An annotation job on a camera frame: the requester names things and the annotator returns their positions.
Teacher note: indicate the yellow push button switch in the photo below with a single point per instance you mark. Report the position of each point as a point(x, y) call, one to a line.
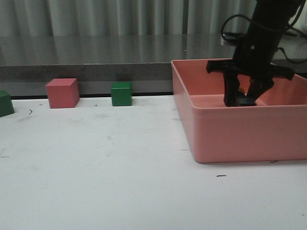
point(242, 99)

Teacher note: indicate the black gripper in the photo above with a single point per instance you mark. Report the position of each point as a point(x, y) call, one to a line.
point(252, 57)

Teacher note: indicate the green cube block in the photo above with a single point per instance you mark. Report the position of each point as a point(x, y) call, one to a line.
point(6, 106)
point(121, 93)

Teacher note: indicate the pink plastic bin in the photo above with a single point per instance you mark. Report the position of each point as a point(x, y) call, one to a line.
point(274, 129)

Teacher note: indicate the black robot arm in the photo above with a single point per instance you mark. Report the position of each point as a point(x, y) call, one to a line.
point(271, 18)

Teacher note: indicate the grey pleated curtain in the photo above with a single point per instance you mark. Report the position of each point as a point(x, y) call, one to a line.
point(28, 18)

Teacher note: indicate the green cube block left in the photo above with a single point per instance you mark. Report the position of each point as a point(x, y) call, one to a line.
point(6, 106)

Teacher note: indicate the pink cube block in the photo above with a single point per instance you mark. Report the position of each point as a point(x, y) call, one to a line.
point(63, 93)

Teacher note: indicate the green cube block centre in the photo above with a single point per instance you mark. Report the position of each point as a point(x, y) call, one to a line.
point(121, 93)

